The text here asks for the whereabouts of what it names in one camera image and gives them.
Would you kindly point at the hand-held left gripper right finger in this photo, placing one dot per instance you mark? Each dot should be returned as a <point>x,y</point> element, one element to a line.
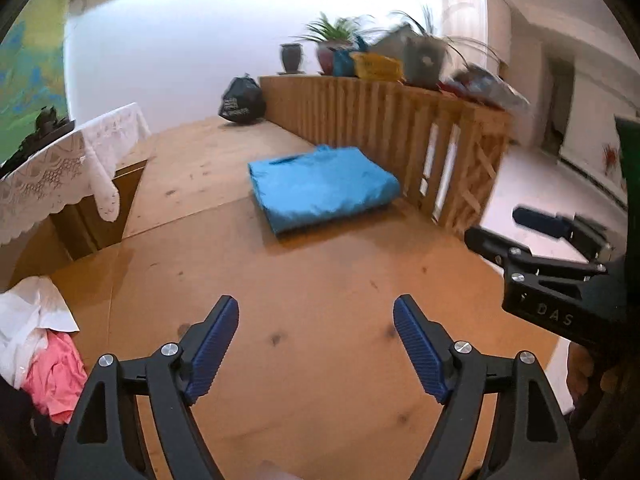
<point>417,345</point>

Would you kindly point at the dark ceramic vase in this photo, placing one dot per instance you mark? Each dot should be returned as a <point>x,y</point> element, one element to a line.
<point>291,59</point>

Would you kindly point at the grey planter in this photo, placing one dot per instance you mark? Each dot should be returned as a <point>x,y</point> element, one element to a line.
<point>422,60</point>

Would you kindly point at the person's right hand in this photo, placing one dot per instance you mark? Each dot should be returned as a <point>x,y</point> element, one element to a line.
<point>580,375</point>

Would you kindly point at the wooden slatted railing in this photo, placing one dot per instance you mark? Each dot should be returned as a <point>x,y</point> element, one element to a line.
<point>380,135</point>

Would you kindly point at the landscape wall mural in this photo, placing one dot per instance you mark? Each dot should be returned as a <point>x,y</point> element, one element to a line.
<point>30,70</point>

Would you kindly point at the white garment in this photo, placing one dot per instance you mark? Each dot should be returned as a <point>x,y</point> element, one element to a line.
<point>25,310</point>

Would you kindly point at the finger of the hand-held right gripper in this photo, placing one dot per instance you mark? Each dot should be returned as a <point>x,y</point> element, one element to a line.
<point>492,245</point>
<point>540,220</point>

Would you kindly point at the dark green object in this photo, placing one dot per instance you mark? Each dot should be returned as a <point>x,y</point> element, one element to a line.
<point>630,155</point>

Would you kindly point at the colourful cloth bundle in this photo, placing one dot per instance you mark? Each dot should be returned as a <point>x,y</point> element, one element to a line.
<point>485,87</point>

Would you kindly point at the dark teapot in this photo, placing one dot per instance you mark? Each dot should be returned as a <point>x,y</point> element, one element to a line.
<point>46,117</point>

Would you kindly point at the black garment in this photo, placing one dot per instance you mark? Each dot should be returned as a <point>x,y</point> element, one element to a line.
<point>25,435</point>

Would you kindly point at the pink garment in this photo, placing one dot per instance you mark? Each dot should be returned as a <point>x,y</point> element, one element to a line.
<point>55,375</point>

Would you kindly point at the dark round tea tray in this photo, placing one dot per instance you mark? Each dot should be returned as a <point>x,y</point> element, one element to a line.
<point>45,140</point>

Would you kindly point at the beige curtain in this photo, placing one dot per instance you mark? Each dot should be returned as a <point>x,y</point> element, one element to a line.
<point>465,15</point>

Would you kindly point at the table with white lace cloth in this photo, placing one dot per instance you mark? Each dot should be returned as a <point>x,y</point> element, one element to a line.
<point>50,170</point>

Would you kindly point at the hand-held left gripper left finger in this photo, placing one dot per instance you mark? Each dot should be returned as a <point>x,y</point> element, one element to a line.
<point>212,345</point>

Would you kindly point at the potted spider plant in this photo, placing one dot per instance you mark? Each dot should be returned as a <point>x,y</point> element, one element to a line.
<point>327,55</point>

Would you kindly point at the blue garment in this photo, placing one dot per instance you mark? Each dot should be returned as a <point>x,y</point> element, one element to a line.
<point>320,185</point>

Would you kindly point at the yellow plastic basket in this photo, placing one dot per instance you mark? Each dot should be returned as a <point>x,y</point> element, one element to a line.
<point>375,66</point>

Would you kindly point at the blue bag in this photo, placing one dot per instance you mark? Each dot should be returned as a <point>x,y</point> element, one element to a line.
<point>344,64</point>

